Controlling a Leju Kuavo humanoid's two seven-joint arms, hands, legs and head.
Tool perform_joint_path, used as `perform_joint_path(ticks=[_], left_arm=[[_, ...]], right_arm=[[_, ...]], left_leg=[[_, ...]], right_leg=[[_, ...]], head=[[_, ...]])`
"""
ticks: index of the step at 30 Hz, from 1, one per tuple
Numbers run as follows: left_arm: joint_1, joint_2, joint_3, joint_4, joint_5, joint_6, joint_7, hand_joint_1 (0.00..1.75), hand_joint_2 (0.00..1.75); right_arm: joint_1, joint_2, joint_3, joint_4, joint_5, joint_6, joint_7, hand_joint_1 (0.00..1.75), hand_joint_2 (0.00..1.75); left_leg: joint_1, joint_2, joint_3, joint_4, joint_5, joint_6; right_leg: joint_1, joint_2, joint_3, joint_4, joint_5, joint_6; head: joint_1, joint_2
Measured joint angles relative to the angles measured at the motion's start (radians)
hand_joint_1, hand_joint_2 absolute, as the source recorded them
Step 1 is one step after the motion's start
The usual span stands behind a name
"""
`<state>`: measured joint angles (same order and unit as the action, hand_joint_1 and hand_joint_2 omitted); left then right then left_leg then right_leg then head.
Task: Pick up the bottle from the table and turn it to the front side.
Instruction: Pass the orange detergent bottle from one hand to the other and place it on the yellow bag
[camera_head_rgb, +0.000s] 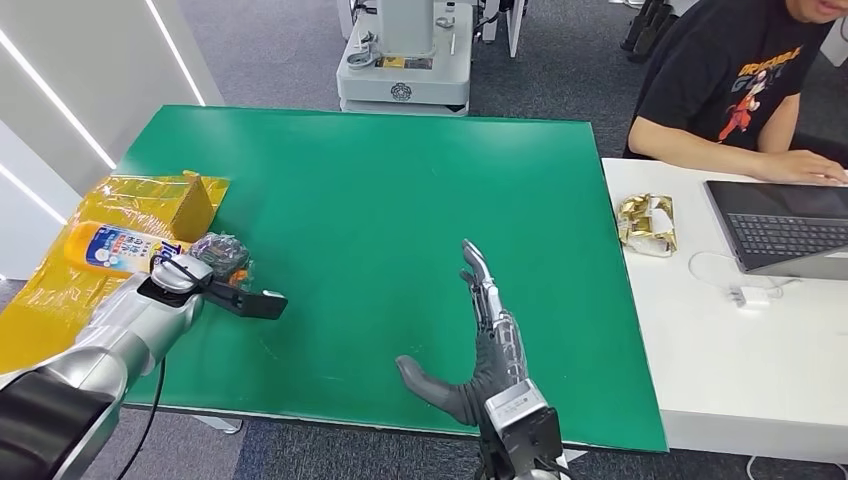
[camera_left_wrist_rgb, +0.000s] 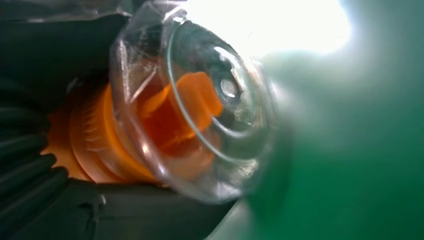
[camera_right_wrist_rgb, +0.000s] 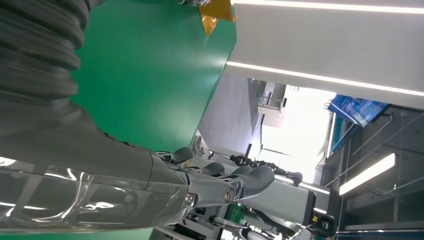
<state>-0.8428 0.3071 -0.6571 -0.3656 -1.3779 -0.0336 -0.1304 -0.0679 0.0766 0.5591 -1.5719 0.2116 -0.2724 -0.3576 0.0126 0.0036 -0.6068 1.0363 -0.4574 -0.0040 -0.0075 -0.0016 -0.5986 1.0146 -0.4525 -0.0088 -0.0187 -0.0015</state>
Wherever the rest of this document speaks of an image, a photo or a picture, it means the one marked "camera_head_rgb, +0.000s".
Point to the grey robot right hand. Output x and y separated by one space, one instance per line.
493 371

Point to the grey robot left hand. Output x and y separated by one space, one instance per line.
222 255

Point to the person's right hand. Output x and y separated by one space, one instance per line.
802 167

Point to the orange plastic bottle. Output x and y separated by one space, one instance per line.
112 248

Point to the person's right forearm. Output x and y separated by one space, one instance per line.
696 152

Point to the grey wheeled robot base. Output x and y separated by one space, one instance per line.
405 73

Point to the dark grey laptop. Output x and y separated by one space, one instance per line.
782 232

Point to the person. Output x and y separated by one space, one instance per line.
715 79

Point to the white power adapter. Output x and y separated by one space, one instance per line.
752 297

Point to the crumpled gold foil wrapper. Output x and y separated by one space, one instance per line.
646 225

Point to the green table mat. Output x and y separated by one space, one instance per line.
397 199

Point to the yellow taped cardboard box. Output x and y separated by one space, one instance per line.
46 311

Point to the black chair base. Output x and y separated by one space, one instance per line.
649 30

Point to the white table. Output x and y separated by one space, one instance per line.
729 371

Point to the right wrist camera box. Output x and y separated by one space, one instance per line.
523 417

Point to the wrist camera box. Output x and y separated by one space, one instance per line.
523 417
255 305

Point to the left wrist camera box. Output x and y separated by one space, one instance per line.
255 305

